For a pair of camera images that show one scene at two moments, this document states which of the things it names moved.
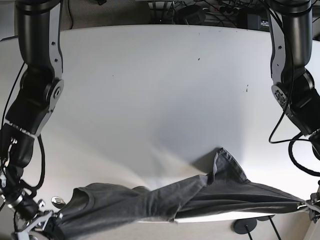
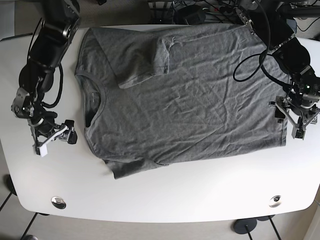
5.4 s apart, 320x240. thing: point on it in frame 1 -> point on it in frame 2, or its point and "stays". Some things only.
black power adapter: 194,14 stays
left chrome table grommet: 57,202 stays
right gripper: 313,205 -> 302,104
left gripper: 30,217 -> 31,106
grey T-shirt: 94,209 -> 161,95
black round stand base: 244,226 stays
